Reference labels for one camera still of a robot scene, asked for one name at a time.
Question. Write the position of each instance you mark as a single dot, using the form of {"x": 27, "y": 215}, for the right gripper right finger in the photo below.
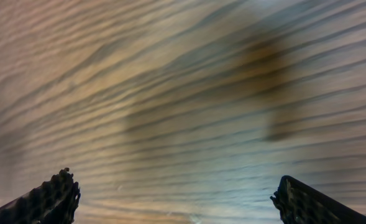
{"x": 299, "y": 203}

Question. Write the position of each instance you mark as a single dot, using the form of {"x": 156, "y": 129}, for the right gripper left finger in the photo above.
{"x": 54, "y": 202}

